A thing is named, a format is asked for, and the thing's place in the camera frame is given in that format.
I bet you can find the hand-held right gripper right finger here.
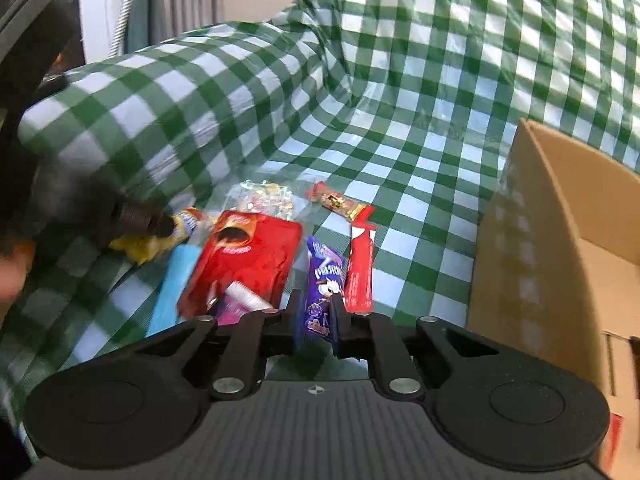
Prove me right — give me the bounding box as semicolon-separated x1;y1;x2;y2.
329;295;501;397

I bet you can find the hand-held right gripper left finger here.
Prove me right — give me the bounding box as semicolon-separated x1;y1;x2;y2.
145;290;306;398

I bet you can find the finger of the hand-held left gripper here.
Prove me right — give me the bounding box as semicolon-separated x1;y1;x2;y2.
112;202;175;239

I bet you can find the yellow snack packet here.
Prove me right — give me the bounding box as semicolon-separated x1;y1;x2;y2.
109;207;211;266

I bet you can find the purple snack packet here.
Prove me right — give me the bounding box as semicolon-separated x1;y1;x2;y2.
303;236;347;343

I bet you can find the small pink packet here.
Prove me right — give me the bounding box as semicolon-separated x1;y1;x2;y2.
216;281;273;325

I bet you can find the light blue snack packet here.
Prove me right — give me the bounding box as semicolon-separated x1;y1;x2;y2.
145;242;207;338

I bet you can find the large red snack pouch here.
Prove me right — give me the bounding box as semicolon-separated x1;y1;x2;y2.
177;210;303;323

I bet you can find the clear bag of candies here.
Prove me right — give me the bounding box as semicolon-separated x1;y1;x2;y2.
227;180;303;223

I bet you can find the brown cardboard box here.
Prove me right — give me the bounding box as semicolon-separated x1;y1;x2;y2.
467;117;640;480

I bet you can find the person's left hand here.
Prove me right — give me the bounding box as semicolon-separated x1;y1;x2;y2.
0;240;37;307

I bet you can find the long red stick packet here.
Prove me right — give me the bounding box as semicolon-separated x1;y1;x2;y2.
344;206;376;313

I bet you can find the small red gold candy bar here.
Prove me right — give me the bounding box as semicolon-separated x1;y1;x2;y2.
307;181;365;222

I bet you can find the green white checked cloth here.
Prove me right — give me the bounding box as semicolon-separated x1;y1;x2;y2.
0;0;640;461

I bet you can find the grey corrugated hose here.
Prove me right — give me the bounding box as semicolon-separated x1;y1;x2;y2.
107;0;147;58

